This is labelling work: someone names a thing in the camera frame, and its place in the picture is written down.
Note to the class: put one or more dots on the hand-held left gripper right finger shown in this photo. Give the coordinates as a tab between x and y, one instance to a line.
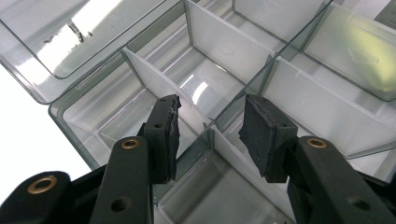
267	140

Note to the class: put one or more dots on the grey transparent compartment box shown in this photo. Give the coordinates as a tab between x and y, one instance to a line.
218	68

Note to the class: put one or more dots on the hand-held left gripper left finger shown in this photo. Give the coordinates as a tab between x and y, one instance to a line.
162	137

